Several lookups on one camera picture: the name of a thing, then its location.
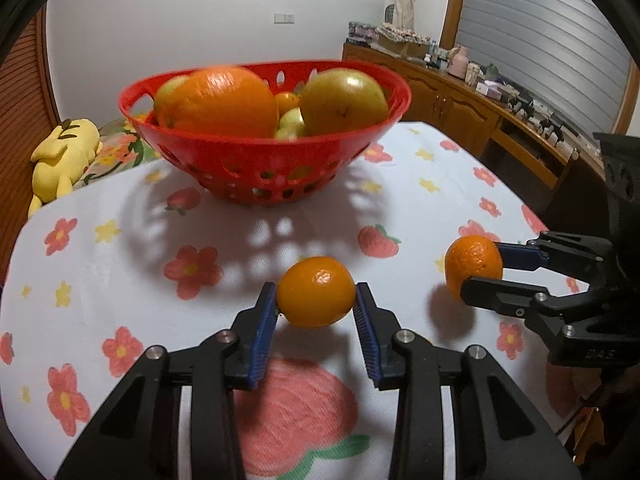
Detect red perforated plastic basket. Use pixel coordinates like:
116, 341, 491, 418
118, 60, 412, 207

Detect yellow rose printed blanket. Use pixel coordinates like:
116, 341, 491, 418
75, 119, 168, 191

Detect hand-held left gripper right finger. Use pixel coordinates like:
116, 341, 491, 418
351, 281, 583, 480

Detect mandarin orange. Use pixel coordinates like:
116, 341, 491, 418
444, 235, 504, 303

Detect large orange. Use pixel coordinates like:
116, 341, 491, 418
162, 65, 279, 138

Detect grey window blind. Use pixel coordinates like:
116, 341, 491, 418
454, 0, 636, 136

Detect assorted small bottles and boxes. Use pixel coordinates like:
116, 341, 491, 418
346, 20, 583, 148

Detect pink vase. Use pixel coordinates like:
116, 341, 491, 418
448, 46, 471, 78

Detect cardboard box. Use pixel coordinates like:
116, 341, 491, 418
376, 30, 431, 59

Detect wooden window frame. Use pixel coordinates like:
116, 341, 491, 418
439, 0, 640, 136

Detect small smooth orange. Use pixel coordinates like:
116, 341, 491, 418
276, 256, 357, 329
275, 91, 302, 114

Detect wooden cabinet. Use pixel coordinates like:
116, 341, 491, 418
342, 42, 608, 211

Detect large yellow-green fruit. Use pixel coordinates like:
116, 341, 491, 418
301, 70, 390, 136

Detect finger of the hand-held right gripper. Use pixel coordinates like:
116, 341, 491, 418
460, 275, 601, 347
492, 230, 617, 282

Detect white floral tablecloth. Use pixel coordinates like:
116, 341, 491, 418
0, 121, 601, 480

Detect yellow plush toy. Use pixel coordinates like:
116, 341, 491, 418
27, 118, 103, 218

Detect olive green round fruit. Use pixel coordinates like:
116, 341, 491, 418
153, 76, 192, 127

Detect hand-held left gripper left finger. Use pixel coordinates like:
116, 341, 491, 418
52, 281, 280, 480

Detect wooden louvered wardrobe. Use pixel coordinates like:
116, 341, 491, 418
0, 7, 60, 286

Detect pale green round fruit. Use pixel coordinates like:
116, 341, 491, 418
274, 107, 307, 142

